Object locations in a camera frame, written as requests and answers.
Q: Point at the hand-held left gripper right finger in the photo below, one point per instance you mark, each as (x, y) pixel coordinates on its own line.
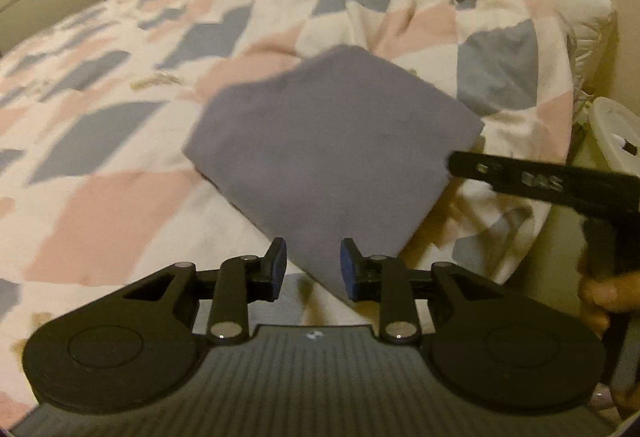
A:
(348, 272)

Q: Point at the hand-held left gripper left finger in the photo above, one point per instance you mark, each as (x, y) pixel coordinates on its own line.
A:
(277, 269)

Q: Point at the grey garment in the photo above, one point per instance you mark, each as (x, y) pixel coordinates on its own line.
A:
(330, 152)

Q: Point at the person's right hand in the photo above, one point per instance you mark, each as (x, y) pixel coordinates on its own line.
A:
(605, 299)

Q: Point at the white round container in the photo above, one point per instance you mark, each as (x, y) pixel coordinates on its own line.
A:
(617, 132)

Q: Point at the cream bed mattress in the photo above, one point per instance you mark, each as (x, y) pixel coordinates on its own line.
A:
(560, 7)

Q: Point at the checked pink grey blanket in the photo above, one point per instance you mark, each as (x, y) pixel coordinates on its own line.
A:
(125, 117)

